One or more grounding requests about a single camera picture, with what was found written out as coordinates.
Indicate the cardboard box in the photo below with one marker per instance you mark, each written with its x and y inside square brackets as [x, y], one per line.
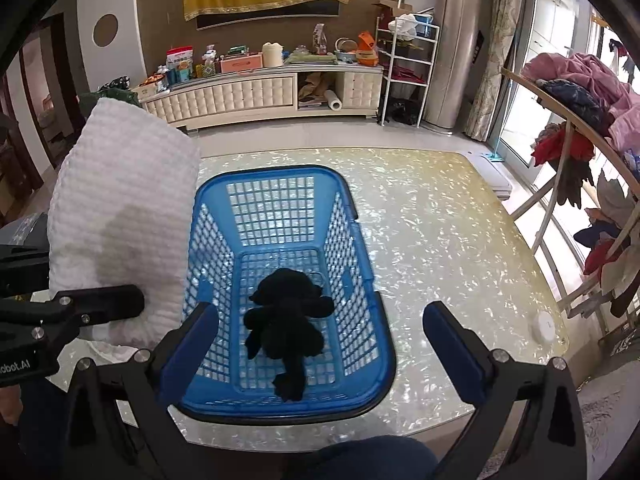
[390, 10]

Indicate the patterned curtain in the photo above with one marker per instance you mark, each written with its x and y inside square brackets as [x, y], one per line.
[495, 60]

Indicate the red hanging clothes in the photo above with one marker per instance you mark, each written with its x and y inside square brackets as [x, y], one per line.
[570, 147]

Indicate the white metal shelf rack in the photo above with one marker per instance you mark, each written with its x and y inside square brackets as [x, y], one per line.
[407, 60]

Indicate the cream jar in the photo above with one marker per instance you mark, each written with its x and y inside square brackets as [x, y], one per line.
[272, 54]

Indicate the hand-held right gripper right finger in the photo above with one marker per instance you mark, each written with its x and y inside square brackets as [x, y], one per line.
[455, 355]

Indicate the wooden clothes rack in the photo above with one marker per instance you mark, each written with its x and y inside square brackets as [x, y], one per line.
[549, 200]

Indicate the green plastic bag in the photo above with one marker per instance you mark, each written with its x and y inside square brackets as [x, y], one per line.
[115, 92]

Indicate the blue plastic basket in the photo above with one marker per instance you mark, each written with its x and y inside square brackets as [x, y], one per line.
[270, 174]

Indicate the white plastic bag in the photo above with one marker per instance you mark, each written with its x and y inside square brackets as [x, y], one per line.
[407, 25]

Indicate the paper towel roll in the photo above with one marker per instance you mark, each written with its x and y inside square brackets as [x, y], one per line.
[332, 101]

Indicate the black plush toy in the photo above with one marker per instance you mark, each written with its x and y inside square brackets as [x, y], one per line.
[285, 320]

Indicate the pink clothes pile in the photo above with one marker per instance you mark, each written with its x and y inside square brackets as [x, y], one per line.
[585, 70]

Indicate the standing air conditioner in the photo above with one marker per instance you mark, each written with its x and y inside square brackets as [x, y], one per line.
[452, 50]

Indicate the red snack bag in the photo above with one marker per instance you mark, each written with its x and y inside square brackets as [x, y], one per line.
[179, 57]

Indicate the white textured towel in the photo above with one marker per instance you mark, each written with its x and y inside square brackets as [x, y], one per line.
[125, 185]

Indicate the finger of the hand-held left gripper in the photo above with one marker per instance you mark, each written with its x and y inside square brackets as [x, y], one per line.
[20, 267]
[100, 301]

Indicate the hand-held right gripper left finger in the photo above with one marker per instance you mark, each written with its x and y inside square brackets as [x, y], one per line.
[190, 355]

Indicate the black bag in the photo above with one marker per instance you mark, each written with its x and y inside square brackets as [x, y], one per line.
[402, 110]

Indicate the grey flat board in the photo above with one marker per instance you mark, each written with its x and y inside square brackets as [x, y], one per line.
[492, 177]

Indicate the orange bag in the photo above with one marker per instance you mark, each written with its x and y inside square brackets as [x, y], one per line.
[367, 47]

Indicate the pink storage box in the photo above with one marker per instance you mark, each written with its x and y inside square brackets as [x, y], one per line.
[241, 63]

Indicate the white round disc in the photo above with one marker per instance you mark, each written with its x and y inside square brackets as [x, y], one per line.
[542, 325]

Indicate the hanging clothes bundle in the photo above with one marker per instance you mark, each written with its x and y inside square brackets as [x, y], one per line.
[610, 255]

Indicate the cream tufted TV cabinet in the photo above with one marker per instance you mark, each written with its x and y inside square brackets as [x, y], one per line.
[230, 95]

